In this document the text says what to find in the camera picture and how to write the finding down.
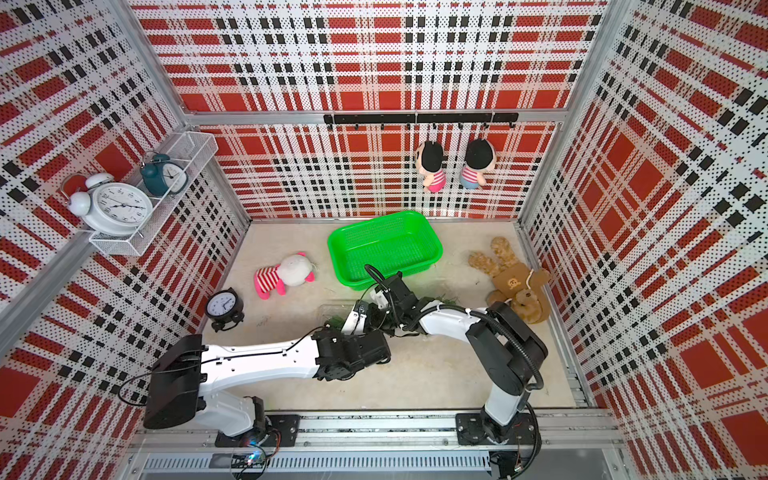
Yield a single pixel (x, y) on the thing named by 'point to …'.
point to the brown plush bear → (516, 284)
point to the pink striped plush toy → (292, 270)
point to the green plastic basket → (403, 243)
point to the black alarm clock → (225, 308)
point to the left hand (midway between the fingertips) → (354, 331)
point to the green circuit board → (251, 460)
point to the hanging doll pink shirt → (429, 163)
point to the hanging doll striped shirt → (480, 158)
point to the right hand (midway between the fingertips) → (359, 328)
